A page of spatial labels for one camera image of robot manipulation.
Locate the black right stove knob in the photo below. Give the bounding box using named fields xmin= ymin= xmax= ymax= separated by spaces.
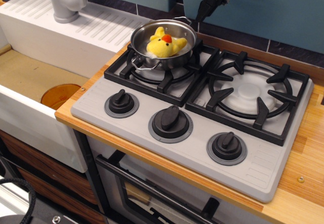
xmin=207 ymin=132 xmax=248 ymax=166

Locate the black left stove knob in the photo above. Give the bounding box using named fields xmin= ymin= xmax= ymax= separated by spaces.
xmin=104 ymin=89 xmax=139 ymax=119

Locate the black left burner grate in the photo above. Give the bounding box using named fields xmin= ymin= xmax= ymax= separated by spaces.
xmin=104 ymin=39 xmax=220 ymax=107

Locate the black stove knob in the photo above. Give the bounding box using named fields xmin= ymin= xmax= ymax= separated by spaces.
xmin=207 ymin=132 xmax=248 ymax=166
xmin=104 ymin=89 xmax=139 ymax=119
xmin=148 ymin=105 xmax=193 ymax=144

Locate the black middle stove knob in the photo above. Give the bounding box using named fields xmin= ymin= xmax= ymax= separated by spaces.
xmin=148 ymin=105 xmax=193 ymax=144

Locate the grey toy faucet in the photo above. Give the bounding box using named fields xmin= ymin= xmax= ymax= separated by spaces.
xmin=51 ymin=0 xmax=87 ymax=23

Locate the orange plastic plate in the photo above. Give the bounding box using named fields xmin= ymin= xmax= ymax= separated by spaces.
xmin=40 ymin=84 xmax=80 ymax=110

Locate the stainless steel pan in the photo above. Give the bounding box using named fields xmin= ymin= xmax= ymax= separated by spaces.
xmin=131 ymin=16 xmax=197 ymax=71

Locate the grey toy stove top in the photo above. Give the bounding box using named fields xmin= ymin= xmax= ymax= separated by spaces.
xmin=70 ymin=27 xmax=314 ymax=204

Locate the wooden drawer cabinet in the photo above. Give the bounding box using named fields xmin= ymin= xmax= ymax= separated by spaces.
xmin=1 ymin=131 xmax=107 ymax=223

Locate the black burner grate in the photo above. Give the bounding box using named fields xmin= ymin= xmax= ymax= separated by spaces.
xmin=104 ymin=39 xmax=220 ymax=107
xmin=185 ymin=51 xmax=313 ymax=146

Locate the oven door with black handle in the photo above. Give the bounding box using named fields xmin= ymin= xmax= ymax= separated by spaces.
xmin=95 ymin=150 xmax=254 ymax=224

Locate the black braided cable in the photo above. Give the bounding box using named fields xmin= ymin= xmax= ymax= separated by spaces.
xmin=0 ymin=177 xmax=37 ymax=224

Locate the black right burner grate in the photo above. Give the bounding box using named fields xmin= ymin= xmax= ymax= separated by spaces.
xmin=185 ymin=51 xmax=313 ymax=146

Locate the white toy sink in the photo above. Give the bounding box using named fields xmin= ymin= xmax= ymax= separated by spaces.
xmin=1 ymin=0 xmax=147 ymax=173

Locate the yellow stuffed duck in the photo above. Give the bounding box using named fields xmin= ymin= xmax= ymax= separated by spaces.
xmin=146 ymin=26 xmax=187 ymax=58

